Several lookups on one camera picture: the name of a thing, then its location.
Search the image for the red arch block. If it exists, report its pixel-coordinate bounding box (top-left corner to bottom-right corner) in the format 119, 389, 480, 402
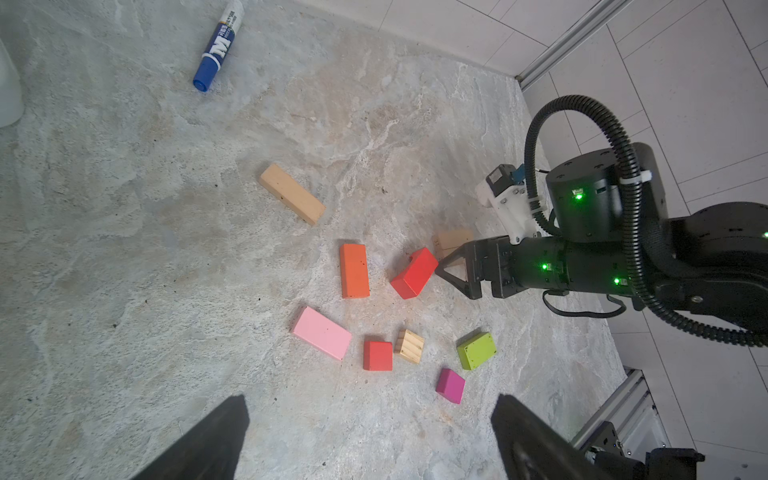
390, 248, 438, 300

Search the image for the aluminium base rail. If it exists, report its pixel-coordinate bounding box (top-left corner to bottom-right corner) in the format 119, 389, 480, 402
571, 369, 671, 461

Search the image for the natural wood long block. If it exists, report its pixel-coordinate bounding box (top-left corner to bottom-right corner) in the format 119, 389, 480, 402
259, 164, 326, 226

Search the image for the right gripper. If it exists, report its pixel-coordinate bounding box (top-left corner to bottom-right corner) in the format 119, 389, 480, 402
435, 236, 634, 300

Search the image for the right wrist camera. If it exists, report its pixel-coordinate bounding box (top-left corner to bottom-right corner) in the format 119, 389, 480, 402
475, 164, 541, 245

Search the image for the orange wood block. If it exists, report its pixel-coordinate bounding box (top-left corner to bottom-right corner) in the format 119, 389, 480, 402
340, 244, 370, 299

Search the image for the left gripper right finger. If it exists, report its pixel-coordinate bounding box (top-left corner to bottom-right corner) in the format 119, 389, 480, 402
491, 394, 609, 479

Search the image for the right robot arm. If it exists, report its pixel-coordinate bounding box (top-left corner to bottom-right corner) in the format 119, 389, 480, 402
436, 148, 767, 334

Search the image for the pink wood block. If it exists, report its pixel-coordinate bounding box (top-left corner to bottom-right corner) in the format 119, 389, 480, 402
291, 306, 352, 361

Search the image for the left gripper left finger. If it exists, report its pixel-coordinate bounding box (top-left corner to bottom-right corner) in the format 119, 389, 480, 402
134, 395, 250, 480

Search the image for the small striped wood cube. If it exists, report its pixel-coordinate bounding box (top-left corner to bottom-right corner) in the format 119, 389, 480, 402
394, 329, 425, 364

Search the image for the magenta cube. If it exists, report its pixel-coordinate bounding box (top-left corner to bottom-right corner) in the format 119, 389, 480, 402
435, 368, 466, 404

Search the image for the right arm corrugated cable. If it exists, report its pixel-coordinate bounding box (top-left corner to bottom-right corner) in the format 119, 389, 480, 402
523, 94, 768, 348

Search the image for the blue whiteboard marker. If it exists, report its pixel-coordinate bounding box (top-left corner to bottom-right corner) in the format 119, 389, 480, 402
193, 0, 244, 92

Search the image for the lime green block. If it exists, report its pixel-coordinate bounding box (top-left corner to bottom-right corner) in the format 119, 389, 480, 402
457, 333, 497, 370

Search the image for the small red cube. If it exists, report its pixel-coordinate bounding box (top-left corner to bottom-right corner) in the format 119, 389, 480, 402
363, 340, 393, 371

